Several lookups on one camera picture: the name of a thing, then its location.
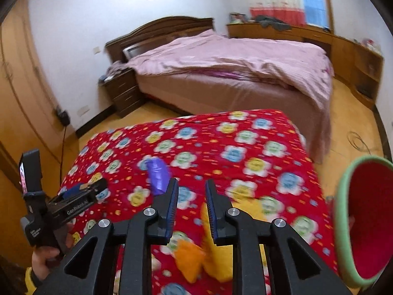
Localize yellow plastic bag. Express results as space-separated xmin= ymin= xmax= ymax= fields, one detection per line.
xmin=199 ymin=201 xmax=238 ymax=283

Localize person's left hand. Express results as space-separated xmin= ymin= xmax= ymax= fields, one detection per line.
xmin=31 ymin=222 xmax=76 ymax=283

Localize dark wooden nightstand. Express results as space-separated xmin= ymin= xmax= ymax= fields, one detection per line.
xmin=100 ymin=68 xmax=145 ymax=118

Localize purple plastic wrapper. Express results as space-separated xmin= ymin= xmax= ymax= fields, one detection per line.
xmin=146 ymin=157 xmax=171 ymax=195

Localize pink duvet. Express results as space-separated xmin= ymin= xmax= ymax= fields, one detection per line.
xmin=124 ymin=30 xmax=335 ymax=111

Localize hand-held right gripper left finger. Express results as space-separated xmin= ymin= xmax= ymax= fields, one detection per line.
xmin=34 ymin=177 xmax=180 ymax=295

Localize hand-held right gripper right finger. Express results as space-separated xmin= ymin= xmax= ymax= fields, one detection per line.
xmin=204 ymin=178 xmax=351 ymax=295

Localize window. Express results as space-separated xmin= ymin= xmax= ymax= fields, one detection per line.
xmin=295 ymin=0 xmax=330 ymax=30

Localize long wooden cabinet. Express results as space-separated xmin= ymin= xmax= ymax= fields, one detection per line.
xmin=226 ymin=21 xmax=357 ymax=77

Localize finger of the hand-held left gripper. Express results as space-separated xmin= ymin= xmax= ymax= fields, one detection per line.
xmin=63 ymin=184 xmax=89 ymax=199
xmin=83 ymin=178 xmax=109 ymax=203

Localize wooden wardrobe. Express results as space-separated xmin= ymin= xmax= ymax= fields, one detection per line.
xmin=0 ymin=0 xmax=66 ymax=166

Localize pile of clothes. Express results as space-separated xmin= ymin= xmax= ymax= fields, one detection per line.
xmin=101 ymin=61 xmax=131 ymax=82

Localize floral curtain with red hem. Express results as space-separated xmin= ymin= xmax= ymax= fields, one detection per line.
xmin=246 ymin=0 xmax=306 ymax=27

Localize wooden bed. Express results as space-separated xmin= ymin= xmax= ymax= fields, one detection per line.
xmin=104 ymin=17 xmax=335 ymax=163

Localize black power adapter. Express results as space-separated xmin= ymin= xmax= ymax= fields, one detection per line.
xmin=55 ymin=107 xmax=70 ymax=127

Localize orange plastic bag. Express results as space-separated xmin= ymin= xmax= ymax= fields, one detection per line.
xmin=174 ymin=239 xmax=207 ymax=283

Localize red bucket with green rim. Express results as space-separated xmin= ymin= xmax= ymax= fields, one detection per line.
xmin=333 ymin=156 xmax=393 ymax=289

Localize pink and white ornaments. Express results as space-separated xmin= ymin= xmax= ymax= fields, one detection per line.
xmin=362 ymin=38 xmax=383 ymax=53

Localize grey cushion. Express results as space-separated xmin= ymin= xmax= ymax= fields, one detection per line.
xmin=123 ymin=44 xmax=145 ymax=61

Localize wooden corner shelf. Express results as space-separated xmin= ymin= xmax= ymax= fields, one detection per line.
xmin=350 ymin=41 xmax=385 ymax=109

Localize grey clothes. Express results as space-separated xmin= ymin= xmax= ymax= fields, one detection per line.
xmin=255 ymin=15 xmax=292 ymax=32

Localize red floral blanket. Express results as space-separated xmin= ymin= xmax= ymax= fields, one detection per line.
xmin=57 ymin=108 xmax=341 ymax=295

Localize coiled floor cable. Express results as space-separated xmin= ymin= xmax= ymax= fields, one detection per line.
xmin=348 ymin=132 xmax=373 ymax=153

